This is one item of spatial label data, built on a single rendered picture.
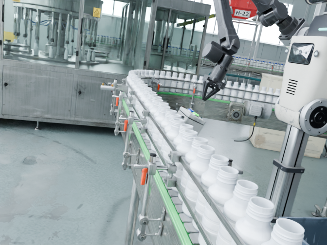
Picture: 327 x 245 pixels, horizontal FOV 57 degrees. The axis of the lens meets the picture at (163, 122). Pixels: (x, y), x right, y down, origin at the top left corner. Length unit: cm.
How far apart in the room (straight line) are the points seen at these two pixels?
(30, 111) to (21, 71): 52
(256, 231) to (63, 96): 393
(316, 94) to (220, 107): 142
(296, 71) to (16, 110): 367
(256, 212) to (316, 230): 60
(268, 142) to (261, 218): 479
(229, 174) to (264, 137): 465
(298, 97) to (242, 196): 88
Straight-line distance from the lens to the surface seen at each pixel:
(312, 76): 134
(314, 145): 548
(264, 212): 48
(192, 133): 81
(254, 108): 255
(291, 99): 140
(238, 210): 54
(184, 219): 72
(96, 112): 431
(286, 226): 48
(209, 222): 61
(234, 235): 50
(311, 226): 105
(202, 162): 68
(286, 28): 160
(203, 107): 266
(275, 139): 526
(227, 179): 58
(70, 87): 425
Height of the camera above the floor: 137
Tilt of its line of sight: 14 degrees down
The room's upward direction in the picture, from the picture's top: 9 degrees clockwise
